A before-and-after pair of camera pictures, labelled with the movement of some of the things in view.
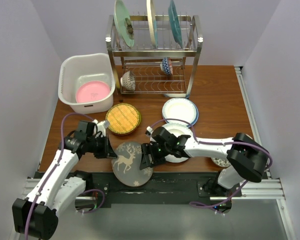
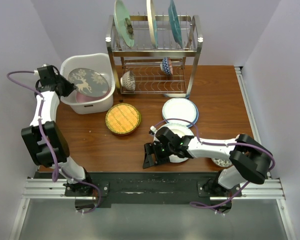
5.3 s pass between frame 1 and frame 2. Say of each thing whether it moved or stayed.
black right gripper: stayed
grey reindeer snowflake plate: moved
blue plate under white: stayed
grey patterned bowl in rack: stayed
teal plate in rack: stayed
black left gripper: moved
